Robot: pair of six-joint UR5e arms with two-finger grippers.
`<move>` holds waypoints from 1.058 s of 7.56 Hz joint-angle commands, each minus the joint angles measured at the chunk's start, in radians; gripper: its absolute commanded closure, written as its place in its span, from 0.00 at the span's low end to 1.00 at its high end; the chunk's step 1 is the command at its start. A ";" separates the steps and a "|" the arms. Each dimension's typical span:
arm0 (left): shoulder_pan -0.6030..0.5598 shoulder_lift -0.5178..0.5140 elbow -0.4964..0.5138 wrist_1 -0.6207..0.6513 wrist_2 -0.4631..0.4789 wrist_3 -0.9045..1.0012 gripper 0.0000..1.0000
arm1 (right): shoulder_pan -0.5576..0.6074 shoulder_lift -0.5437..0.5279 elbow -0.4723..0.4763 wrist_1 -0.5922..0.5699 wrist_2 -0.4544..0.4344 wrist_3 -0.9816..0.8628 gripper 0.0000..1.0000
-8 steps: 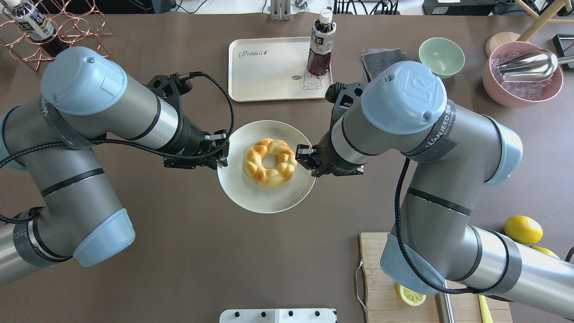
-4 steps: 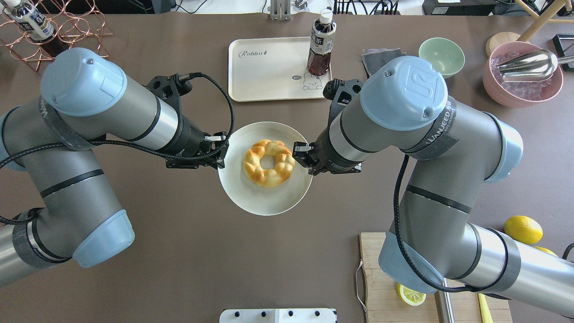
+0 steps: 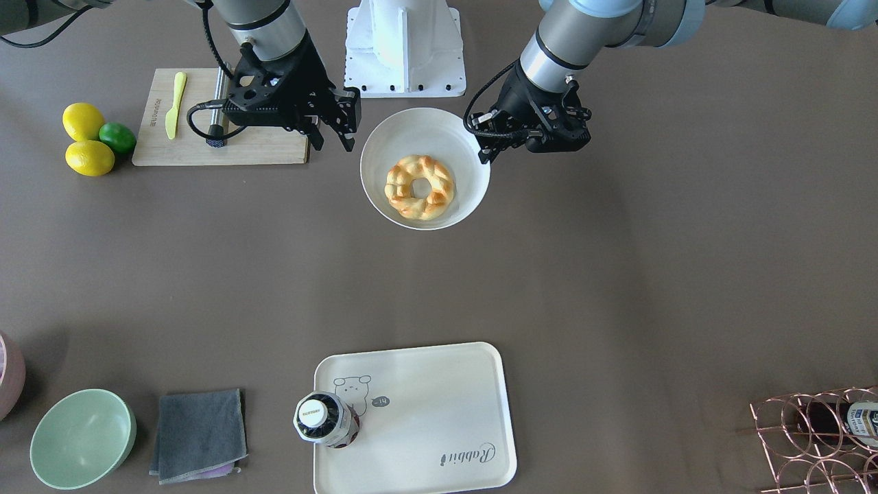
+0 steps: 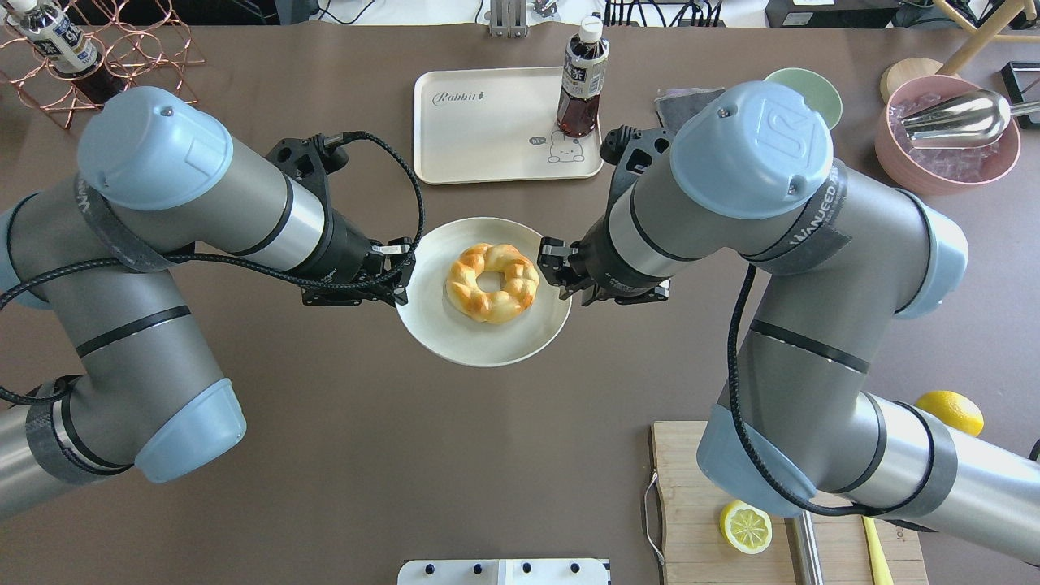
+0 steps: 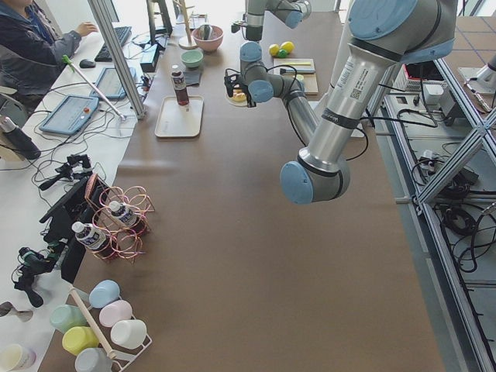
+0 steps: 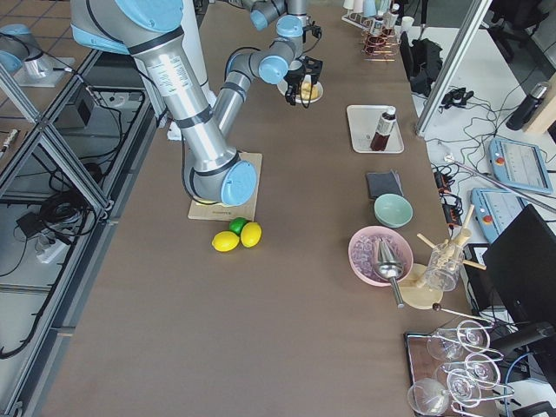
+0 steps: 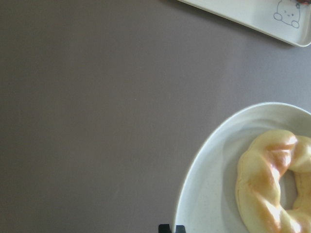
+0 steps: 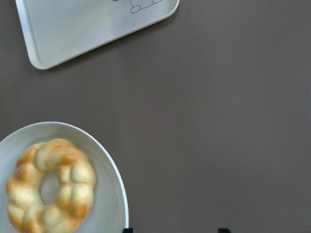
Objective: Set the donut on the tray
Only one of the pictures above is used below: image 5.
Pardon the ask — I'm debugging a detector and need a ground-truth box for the blue cup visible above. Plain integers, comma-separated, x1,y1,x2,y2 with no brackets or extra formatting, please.
89,280,120,308

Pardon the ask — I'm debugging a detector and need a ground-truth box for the rose gold wire bottle rack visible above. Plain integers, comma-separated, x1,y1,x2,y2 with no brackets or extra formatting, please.
84,174,155,263

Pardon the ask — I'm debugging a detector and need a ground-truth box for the dark juice bottle on tray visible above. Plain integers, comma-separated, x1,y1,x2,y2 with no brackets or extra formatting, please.
170,64,189,106

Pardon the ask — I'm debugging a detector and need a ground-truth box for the green cup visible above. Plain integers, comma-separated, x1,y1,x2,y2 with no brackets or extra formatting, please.
50,304,88,334

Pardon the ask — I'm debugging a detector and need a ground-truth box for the wooden mug tree stand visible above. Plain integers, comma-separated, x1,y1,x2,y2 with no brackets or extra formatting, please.
173,0,198,50

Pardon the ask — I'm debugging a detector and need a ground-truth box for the yellow cup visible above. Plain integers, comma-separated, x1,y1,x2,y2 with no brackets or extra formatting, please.
62,326,99,356

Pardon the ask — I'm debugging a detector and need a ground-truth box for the bottle in rack lower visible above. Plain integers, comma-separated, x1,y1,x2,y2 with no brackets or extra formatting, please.
71,221,114,259

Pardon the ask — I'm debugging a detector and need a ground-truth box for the yellow lemon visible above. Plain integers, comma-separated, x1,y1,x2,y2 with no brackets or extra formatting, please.
281,41,295,53
268,44,280,57

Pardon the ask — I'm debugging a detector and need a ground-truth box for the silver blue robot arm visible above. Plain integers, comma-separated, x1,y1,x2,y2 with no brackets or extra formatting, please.
224,1,457,205

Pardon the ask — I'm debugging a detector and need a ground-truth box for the black keyboard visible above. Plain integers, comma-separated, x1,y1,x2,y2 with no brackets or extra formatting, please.
94,26,133,64

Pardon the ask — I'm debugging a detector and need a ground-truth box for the seated person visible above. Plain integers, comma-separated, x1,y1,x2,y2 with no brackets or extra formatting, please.
1,1,98,107

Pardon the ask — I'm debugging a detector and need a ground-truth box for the blue teach pendant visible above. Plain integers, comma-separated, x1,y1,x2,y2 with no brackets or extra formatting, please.
39,95,99,136
95,67,126,101

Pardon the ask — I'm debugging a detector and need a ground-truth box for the black computer mouse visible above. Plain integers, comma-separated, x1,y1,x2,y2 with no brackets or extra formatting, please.
79,59,96,69

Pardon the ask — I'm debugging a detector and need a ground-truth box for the bottle in rack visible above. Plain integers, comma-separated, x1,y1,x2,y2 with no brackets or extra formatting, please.
108,200,141,228
71,221,114,259

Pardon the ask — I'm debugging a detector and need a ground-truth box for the pink bowl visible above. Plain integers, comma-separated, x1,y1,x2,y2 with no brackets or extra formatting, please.
192,24,223,52

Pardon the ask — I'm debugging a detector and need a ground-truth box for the glazed ring donut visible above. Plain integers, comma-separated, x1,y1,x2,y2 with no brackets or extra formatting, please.
232,89,246,102

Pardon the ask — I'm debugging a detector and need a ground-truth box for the green bowl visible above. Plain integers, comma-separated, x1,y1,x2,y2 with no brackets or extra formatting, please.
181,50,204,69

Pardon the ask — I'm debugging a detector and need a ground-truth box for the bottle in rack upper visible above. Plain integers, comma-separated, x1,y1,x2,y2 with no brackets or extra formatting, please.
108,200,141,228

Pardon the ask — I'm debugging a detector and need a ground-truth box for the blue teach pendant far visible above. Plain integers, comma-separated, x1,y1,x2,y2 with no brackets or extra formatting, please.
95,67,126,101

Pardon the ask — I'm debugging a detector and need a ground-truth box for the white round plate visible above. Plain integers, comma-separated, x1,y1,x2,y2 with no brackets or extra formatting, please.
226,93,247,107

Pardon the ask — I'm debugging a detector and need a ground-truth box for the grey folded cloth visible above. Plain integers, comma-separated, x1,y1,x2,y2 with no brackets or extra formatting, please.
183,69,202,86

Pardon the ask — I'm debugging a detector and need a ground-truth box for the aluminium frame post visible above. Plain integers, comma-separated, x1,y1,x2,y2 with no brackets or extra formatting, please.
88,0,146,119

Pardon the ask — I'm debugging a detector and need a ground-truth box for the grey cup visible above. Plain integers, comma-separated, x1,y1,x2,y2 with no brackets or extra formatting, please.
74,348,112,372

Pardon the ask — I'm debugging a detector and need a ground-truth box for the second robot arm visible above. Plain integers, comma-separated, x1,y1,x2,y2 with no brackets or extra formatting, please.
231,0,312,42

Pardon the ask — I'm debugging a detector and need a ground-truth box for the pink cup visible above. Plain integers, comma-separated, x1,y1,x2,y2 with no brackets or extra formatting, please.
99,299,133,328

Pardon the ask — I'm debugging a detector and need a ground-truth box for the yellow plastic knife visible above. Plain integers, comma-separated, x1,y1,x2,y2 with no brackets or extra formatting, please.
283,61,312,67

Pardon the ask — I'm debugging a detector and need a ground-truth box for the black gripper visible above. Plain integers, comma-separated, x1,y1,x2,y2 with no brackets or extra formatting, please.
224,69,257,108

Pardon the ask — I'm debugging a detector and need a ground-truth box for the cream rectangular tray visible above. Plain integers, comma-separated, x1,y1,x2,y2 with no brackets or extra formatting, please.
154,95,204,139

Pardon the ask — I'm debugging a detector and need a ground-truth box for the white cup rack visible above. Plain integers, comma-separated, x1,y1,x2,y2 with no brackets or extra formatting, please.
68,285,153,371

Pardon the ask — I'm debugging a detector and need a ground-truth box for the wooden cutting board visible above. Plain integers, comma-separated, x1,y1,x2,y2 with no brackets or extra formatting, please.
271,58,319,95

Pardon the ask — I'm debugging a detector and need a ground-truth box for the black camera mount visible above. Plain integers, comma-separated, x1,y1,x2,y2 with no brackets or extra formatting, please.
39,154,93,191

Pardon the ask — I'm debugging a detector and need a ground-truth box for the black thermos bottle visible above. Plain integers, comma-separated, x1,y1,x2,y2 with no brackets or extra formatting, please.
1,115,41,160

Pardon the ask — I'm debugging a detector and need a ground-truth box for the white cup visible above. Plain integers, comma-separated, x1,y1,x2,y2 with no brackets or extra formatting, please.
110,319,147,350

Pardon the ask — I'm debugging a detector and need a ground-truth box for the blue teach pendant near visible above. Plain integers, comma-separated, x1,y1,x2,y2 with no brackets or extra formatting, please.
39,95,99,136

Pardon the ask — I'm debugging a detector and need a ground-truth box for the black tablet stand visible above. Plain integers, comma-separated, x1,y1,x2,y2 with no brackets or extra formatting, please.
40,174,105,284

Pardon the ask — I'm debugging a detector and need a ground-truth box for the cream cup on desk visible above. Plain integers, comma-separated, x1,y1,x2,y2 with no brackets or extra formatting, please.
1,343,36,371

